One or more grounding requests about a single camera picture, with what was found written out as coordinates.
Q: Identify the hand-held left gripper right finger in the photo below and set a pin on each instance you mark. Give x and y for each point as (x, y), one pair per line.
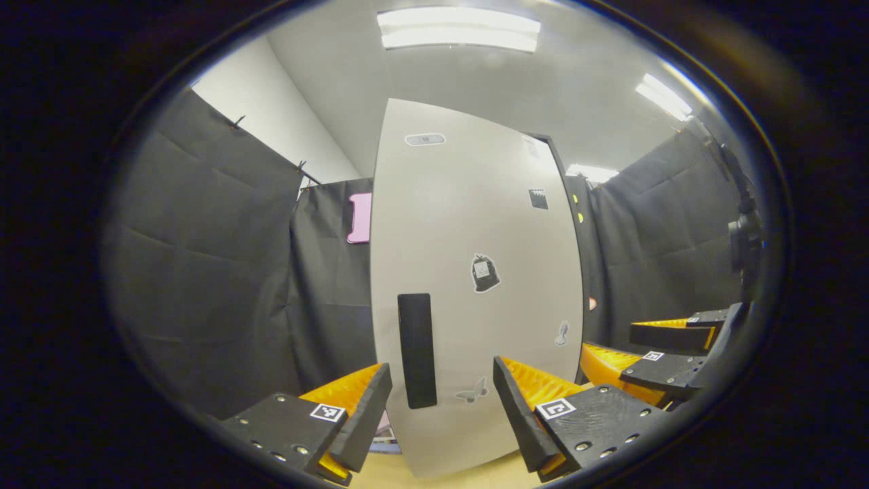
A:
(519, 421)

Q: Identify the dark grey cabinet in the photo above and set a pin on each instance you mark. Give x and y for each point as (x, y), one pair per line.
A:
(577, 272)

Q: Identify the blue book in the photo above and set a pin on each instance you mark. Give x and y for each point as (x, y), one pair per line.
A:
(385, 446)

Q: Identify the large ceiling light panel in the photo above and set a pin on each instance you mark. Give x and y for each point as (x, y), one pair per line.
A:
(461, 30)

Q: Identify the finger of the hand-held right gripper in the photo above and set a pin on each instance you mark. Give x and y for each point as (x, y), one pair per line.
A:
(669, 336)
(662, 372)

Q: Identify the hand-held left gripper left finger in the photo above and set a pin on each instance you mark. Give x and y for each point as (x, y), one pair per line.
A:
(366, 421)

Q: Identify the light grey cabinet door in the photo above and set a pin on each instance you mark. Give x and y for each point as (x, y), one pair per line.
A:
(461, 224)

